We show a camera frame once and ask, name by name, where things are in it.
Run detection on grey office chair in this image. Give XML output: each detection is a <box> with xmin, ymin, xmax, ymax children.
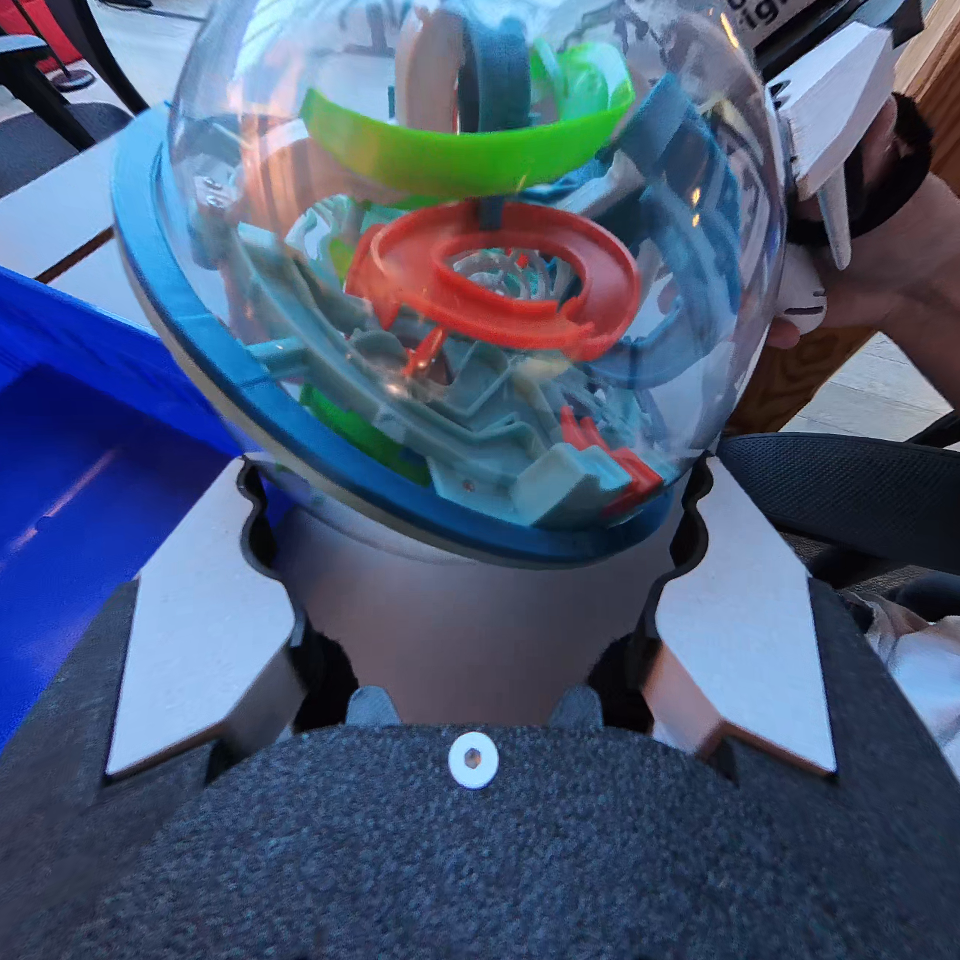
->
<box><xmin>0</xmin><ymin>33</ymin><xmax>147</xmax><ymax>200</ymax></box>

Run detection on black mesh office chair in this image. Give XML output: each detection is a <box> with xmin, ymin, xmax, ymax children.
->
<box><xmin>716</xmin><ymin>431</ymin><xmax>960</xmax><ymax>590</ymax></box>

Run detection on clear plastic maze ball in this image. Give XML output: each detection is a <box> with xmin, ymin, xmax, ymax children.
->
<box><xmin>111</xmin><ymin>0</ymin><xmax>789</xmax><ymax>567</ymax></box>

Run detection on red upholstered furniture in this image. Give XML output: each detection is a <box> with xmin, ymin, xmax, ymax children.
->
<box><xmin>0</xmin><ymin>0</ymin><xmax>84</xmax><ymax>69</ymax></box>

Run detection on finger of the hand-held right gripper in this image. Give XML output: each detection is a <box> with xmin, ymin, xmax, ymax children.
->
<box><xmin>776</xmin><ymin>243</ymin><xmax>828</xmax><ymax>335</ymax></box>
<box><xmin>768</xmin><ymin>21</ymin><xmax>899</xmax><ymax>271</ymax></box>

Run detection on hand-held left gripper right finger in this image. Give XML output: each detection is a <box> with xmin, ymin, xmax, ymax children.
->
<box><xmin>637</xmin><ymin>453</ymin><xmax>840</xmax><ymax>775</ymax></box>

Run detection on person's right hand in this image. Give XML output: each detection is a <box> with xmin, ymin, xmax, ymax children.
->
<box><xmin>765</xmin><ymin>168</ymin><xmax>960</xmax><ymax>354</ymax></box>

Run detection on blue plastic bin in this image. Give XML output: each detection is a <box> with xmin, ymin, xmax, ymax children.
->
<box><xmin>0</xmin><ymin>266</ymin><xmax>290</xmax><ymax>751</ymax></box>

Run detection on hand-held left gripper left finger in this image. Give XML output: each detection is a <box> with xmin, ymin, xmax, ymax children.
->
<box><xmin>105</xmin><ymin>453</ymin><xmax>309</xmax><ymax>780</ymax></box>

